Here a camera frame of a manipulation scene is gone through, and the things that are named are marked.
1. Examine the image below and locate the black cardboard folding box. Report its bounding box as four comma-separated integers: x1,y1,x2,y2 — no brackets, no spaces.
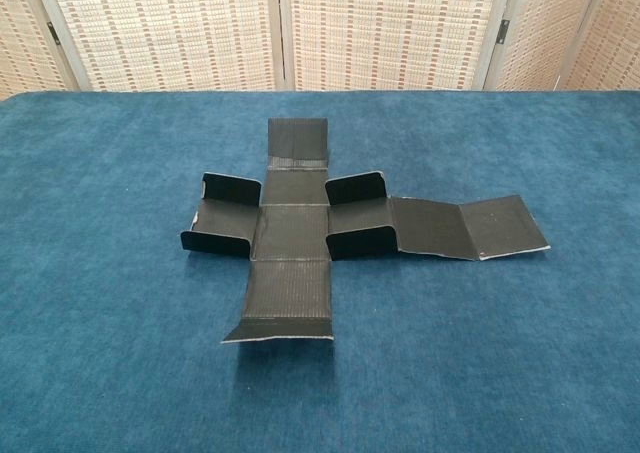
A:
180,116,551,347

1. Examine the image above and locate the woven bamboo screen panel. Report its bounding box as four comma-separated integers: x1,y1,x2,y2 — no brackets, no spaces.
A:
482,0,609,93
559,0,640,93
29,0,286,93
278,0,516,93
0,0,81,102

